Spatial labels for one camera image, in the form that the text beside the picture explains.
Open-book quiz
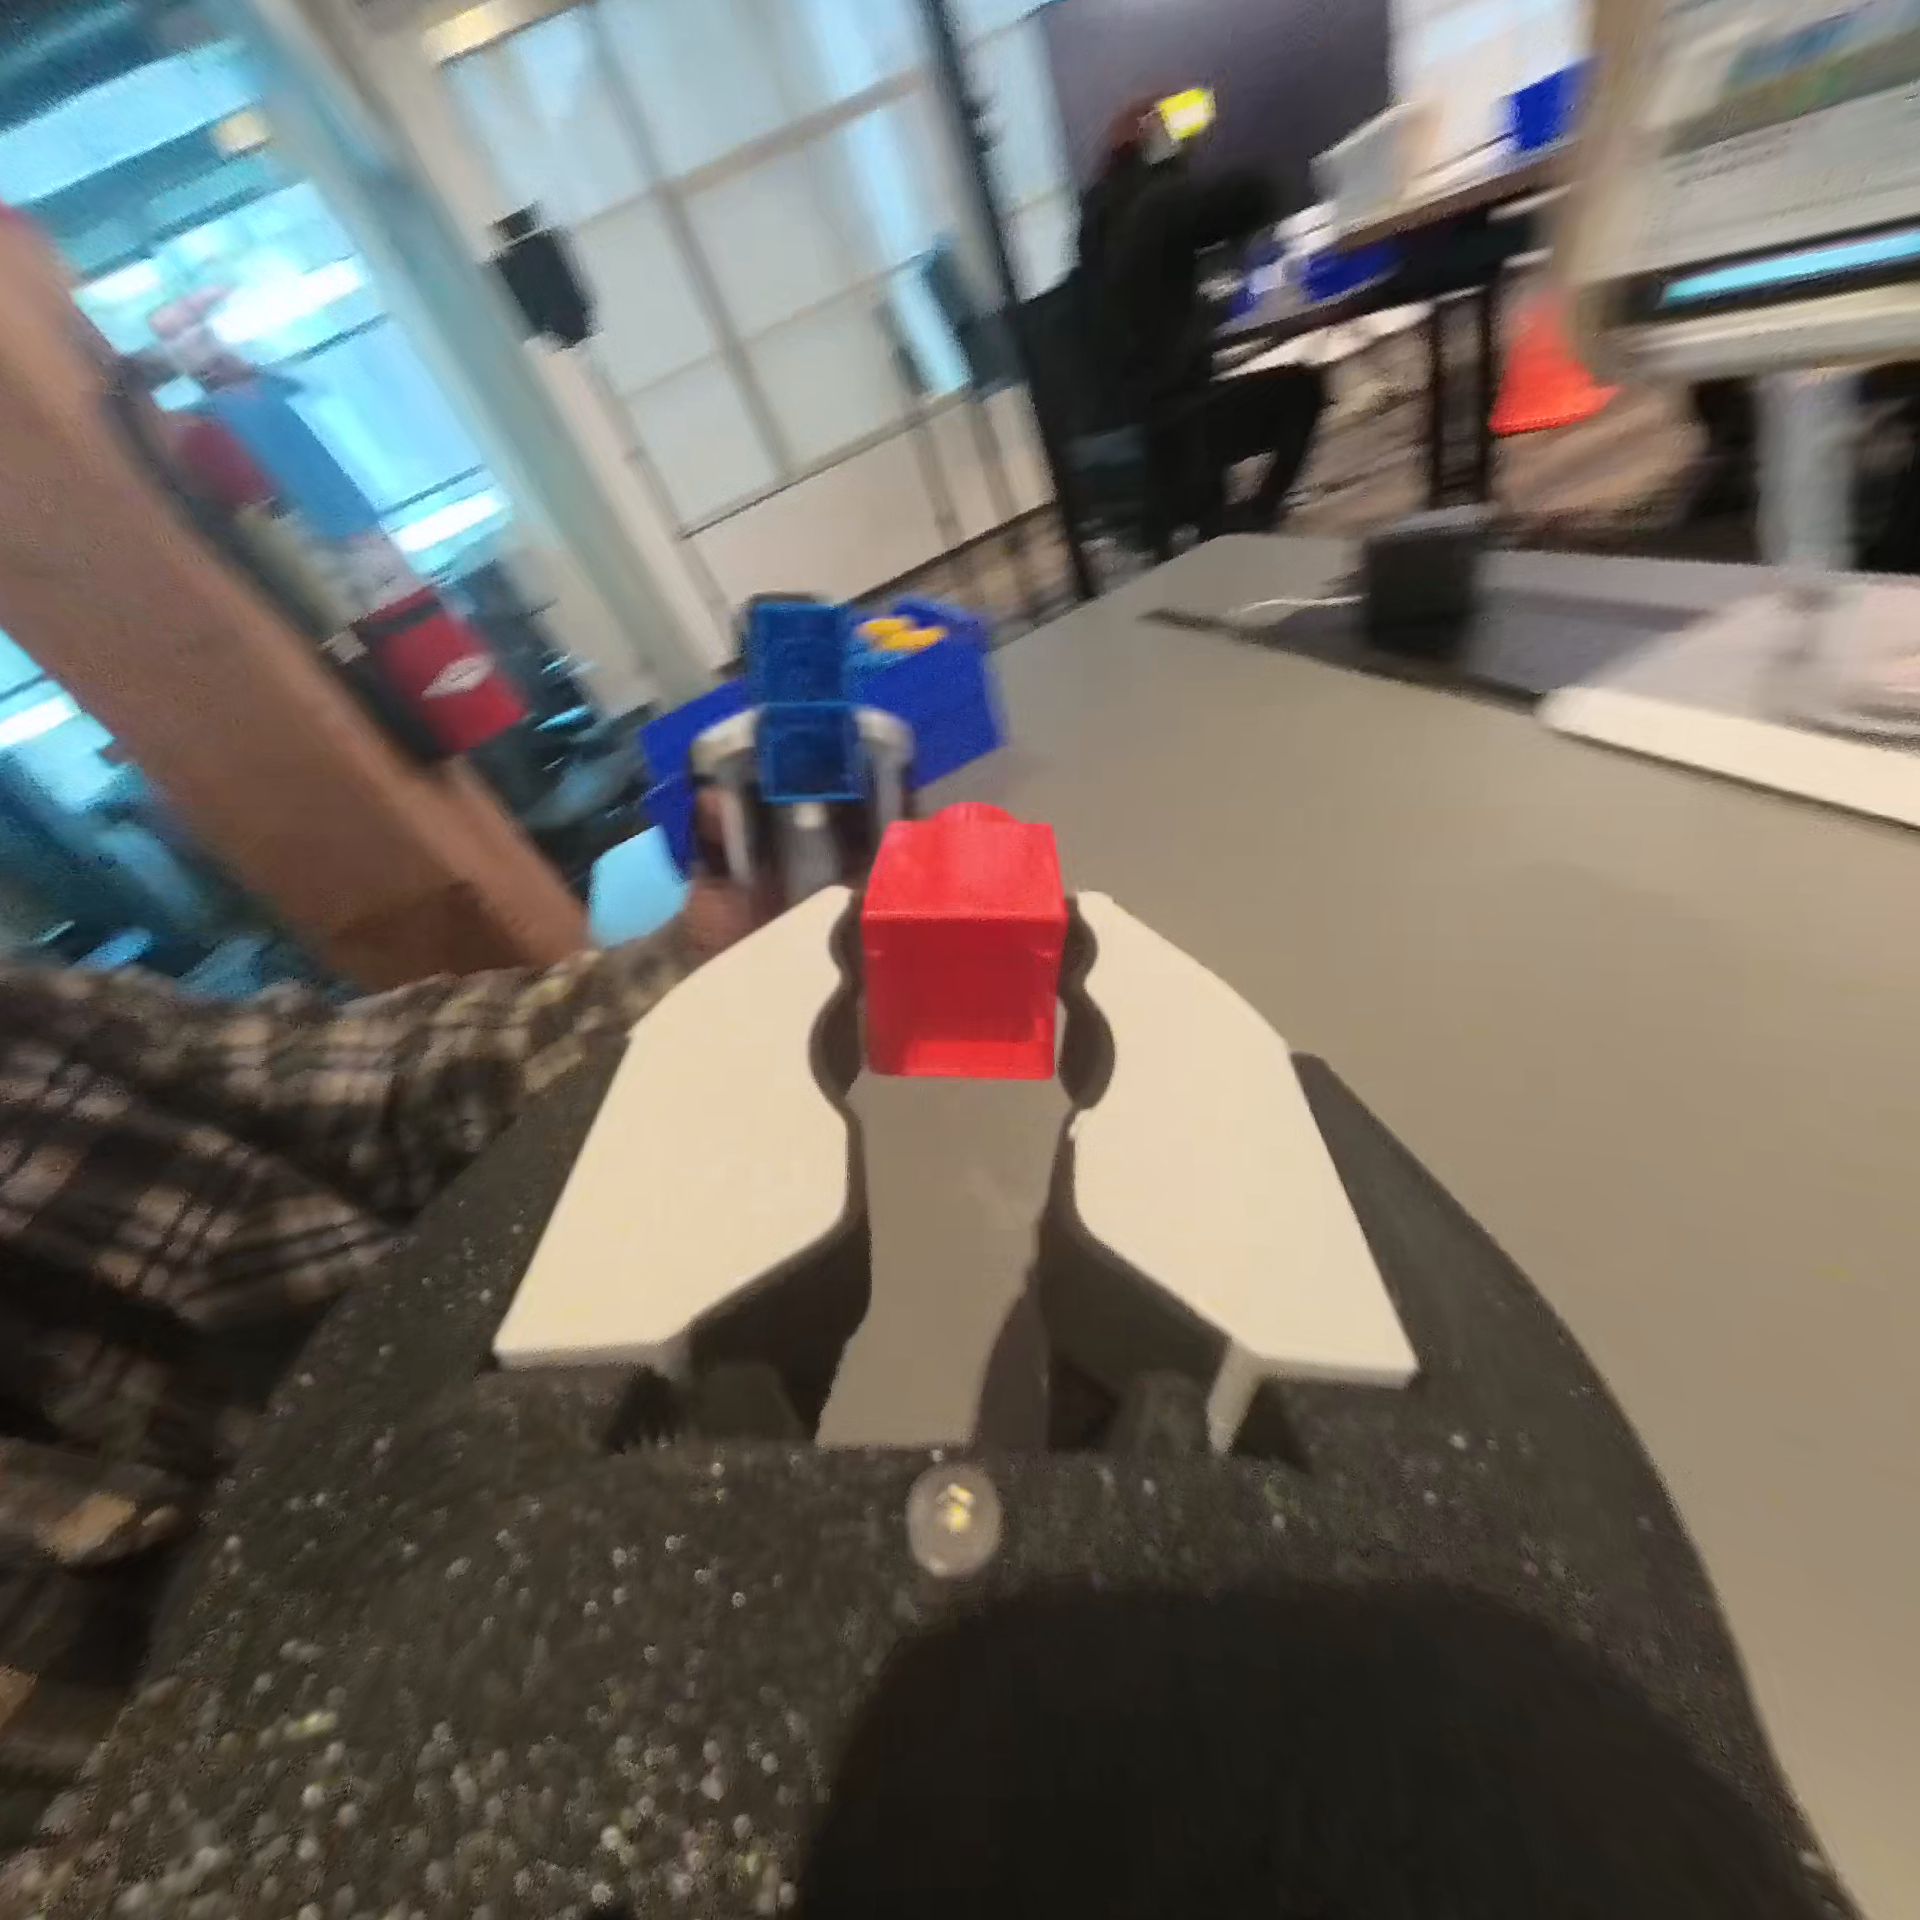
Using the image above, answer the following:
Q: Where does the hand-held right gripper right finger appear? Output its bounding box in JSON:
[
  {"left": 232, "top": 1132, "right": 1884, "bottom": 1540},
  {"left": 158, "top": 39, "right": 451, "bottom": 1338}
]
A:
[{"left": 1048, "top": 887, "right": 1423, "bottom": 1451}]

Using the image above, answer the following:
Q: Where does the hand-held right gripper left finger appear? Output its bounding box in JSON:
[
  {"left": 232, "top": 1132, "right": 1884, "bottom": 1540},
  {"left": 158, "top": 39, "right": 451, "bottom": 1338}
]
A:
[{"left": 491, "top": 886, "right": 875, "bottom": 1374}]

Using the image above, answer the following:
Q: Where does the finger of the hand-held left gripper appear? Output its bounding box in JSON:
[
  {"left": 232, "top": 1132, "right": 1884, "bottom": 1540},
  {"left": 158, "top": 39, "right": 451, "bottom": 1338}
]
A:
[
  {"left": 852, "top": 718, "right": 916, "bottom": 849},
  {"left": 692, "top": 712, "right": 771, "bottom": 887}
]

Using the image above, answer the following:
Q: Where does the blue plastic bin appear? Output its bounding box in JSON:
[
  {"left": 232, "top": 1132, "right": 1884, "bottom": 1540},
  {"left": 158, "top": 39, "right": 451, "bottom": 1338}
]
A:
[{"left": 638, "top": 596, "right": 1003, "bottom": 881}]

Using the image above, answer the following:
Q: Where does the blue two-stud mega block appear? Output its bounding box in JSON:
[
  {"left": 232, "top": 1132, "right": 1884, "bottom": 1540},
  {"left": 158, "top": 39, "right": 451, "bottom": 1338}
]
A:
[{"left": 745, "top": 596, "right": 870, "bottom": 806}]

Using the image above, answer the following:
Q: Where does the red one-stud mega block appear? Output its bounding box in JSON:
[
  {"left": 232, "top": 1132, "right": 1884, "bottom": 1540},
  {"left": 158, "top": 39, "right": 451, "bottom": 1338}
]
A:
[{"left": 860, "top": 803, "right": 1071, "bottom": 1081}]

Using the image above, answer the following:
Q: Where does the person's left forearm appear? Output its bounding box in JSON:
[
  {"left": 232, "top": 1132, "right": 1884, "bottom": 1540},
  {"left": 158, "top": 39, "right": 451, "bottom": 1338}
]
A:
[{"left": 0, "top": 930, "right": 707, "bottom": 1353}]

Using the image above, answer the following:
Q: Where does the person's left hand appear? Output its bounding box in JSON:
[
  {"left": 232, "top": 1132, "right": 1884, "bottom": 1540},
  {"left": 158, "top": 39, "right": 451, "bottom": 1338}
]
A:
[{"left": 682, "top": 779, "right": 788, "bottom": 970}]

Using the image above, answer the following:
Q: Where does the red fire extinguisher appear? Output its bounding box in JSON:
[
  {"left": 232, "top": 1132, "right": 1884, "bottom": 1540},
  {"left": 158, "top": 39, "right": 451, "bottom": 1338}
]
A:
[{"left": 360, "top": 576, "right": 531, "bottom": 764}]

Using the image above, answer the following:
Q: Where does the black light panel on stand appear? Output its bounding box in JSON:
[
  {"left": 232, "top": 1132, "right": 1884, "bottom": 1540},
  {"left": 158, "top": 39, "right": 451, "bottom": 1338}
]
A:
[{"left": 489, "top": 208, "right": 599, "bottom": 353}]

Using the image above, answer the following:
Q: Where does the grey power adapter box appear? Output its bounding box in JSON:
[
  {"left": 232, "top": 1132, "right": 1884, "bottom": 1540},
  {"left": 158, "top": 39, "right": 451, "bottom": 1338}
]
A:
[{"left": 1362, "top": 508, "right": 1500, "bottom": 658}]

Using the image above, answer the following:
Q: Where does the black floor stand pole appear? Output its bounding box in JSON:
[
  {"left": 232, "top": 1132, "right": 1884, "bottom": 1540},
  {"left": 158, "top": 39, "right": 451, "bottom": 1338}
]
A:
[{"left": 922, "top": 0, "right": 1100, "bottom": 606}]

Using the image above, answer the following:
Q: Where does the person's plaid-shirted torso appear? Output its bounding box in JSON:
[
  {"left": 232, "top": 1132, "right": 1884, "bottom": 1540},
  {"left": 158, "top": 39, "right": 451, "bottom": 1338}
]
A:
[{"left": 0, "top": 1320, "right": 324, "bottom": 1802}]

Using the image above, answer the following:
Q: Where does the small blue storage bin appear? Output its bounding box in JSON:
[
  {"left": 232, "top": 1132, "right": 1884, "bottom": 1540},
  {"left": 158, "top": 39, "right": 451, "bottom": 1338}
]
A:
[
  {"left": 1505, "top": 58, "right": 1604, "bottom": 156},
  {"left": 1219, "top": 240, "right": 1403, "bottom": 330}
]

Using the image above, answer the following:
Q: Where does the white pad on table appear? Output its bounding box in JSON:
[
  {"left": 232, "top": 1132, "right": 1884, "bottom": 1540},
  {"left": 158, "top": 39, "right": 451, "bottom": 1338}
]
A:
[{"left": 1536, "top": 576, "right": 1920, "bottom": 830}]

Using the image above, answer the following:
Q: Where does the orange traffic cone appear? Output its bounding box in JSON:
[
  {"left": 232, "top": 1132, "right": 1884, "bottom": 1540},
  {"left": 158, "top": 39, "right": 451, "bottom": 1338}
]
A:
[{"left": 1489, "top": 292, "right": 1626, "bottom": 441}]

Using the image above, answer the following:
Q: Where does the white cardboard box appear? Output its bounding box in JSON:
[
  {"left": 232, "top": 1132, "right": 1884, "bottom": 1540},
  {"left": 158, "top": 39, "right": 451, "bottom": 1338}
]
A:
[{"left": 1310, "top": 104, "right": 1520, "bottom": 231}]

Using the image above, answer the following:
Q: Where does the instruction poster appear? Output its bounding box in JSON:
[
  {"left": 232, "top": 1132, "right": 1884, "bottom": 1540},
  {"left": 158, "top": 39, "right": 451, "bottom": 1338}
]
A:
[{"left": 1641, "top": 0, "right": 1920, "bottom": 303}]

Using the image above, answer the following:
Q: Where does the wooden post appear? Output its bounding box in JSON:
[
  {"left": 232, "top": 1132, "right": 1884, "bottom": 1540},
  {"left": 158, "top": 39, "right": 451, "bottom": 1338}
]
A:
[{"left": 0, "top": 211, "right": 590, "bottom": 993}]

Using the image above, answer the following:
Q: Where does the large black wall screen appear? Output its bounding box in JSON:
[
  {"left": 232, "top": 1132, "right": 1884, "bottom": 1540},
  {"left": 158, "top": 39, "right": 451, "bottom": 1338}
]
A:
[{"left": 1041, "top": 0, "right": 1402, "bottom": 160}]

